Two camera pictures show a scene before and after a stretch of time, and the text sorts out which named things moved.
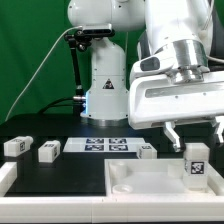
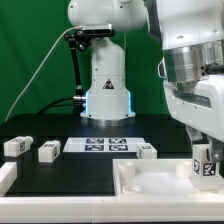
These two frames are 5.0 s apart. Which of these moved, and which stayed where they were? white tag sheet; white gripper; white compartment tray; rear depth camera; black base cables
Moved: white gripper; white compartment tray
Stayed: rear depth camera; black base cables; white tag sheet
